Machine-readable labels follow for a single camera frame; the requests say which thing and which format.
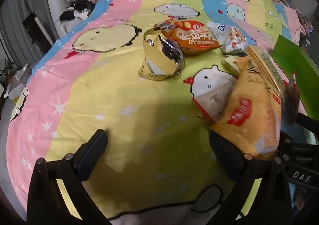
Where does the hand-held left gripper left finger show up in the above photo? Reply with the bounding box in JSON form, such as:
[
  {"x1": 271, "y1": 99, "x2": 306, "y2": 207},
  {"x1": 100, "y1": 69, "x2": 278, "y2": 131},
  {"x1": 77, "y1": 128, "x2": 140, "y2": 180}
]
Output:
[{"x1": 27, "y1": 129, "x2": 117, "y2": 225}]

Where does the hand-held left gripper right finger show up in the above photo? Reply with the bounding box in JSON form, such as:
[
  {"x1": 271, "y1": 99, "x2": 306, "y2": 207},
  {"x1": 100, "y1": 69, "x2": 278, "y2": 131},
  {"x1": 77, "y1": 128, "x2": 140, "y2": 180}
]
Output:
[{"x1": 209, "y1": 130, "x2": 292, "y2": 225}]

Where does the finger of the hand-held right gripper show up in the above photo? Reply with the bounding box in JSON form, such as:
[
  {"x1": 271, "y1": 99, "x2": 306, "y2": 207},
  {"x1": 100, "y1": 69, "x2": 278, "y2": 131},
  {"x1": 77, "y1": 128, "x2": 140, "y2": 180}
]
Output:
[{"x1": 295, "y1": 112, "x2": 319, "y2": 129}]

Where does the large yellow snack bag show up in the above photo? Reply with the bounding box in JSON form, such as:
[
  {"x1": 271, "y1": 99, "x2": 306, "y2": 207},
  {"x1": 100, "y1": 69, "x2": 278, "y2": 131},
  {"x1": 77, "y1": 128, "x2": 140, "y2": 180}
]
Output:
[{"x1": 209, "y1": 45, "x2": 286, "y2": 161}]

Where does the green cardboard box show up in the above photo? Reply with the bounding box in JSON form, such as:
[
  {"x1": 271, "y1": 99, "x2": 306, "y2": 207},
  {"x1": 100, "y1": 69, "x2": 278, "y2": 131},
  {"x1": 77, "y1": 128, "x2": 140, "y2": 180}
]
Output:
[{"x1": 271, "y1": 34, "x2": 319, "y2": 118}]

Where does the white snack bag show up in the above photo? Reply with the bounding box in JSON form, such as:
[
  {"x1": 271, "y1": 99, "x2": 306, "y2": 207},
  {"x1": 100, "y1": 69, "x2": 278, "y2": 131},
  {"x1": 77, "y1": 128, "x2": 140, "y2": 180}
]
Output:
[{"x1": 207, "y1": 22, "x2": 247, "y2": 53}]

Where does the orange snack bag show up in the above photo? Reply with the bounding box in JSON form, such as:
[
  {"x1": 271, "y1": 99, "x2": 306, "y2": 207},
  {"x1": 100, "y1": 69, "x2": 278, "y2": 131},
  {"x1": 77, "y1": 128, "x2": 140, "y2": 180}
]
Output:
[{"x1": 156, "y1": 19, "x2": 221, "y2": 56}]

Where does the white red-edged snack packet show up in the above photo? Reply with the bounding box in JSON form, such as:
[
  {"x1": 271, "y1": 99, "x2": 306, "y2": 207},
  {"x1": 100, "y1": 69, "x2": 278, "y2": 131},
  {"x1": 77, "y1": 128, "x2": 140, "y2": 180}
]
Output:
[{"x1": 191, "y1": 88, "x2": 235, "y2": 123}]

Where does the pastel printed blanket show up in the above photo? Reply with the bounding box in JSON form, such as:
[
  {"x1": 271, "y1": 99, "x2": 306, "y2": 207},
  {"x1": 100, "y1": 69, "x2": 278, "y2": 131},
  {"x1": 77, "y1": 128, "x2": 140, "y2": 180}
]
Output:
[{"x1": 5, "y1": 0, "x2": 314, "y2": 225}]

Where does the small green snack packet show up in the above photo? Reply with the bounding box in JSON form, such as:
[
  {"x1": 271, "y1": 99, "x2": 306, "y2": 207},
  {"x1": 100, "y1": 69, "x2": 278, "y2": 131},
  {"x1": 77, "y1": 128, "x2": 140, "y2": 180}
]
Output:
[{"x1": 223, "y1": 55, "x2": 241, "y2": 74}]

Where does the pile of colourful clothes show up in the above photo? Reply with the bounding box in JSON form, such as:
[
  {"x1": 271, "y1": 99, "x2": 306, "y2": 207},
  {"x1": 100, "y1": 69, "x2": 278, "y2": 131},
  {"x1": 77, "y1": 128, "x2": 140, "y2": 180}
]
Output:
[{"x1": 265, "y1": 0, "x2": 314, "y2": 38}]

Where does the potted plant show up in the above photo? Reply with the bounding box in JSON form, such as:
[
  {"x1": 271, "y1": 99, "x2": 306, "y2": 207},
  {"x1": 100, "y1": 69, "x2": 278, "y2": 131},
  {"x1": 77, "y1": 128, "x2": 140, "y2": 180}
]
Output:
[{"x1": 0, "y1": 62, "x2": 15, "y2": 83}]

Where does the gold snack bag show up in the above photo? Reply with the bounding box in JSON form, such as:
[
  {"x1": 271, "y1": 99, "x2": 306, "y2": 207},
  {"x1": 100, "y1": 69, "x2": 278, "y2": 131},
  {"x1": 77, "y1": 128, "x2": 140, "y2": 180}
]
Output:
[{"x1": 138, "y1": 28, "x2": 185, "y2": 81}]

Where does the black standing device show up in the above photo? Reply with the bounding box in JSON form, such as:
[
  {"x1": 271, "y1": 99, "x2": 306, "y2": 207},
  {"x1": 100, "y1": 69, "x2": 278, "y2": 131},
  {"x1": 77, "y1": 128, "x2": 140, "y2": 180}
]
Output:
[{"x1": 11, "y1": 0, "x2": 54, "y2": 43}]

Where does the black and white clothing pile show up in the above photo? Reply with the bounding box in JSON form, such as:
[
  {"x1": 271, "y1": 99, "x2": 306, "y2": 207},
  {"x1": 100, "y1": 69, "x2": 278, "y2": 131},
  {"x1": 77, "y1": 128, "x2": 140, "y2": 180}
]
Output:
[{"x1": 60, "y1": 0, "x2": 96, "y2": 21}]

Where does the white board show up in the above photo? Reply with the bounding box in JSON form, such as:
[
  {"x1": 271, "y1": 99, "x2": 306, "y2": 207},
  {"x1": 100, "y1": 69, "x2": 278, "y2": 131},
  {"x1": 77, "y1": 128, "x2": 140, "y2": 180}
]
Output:
[{"x1": 47, "y1": 0, "x2": 69, "y2": 35}]

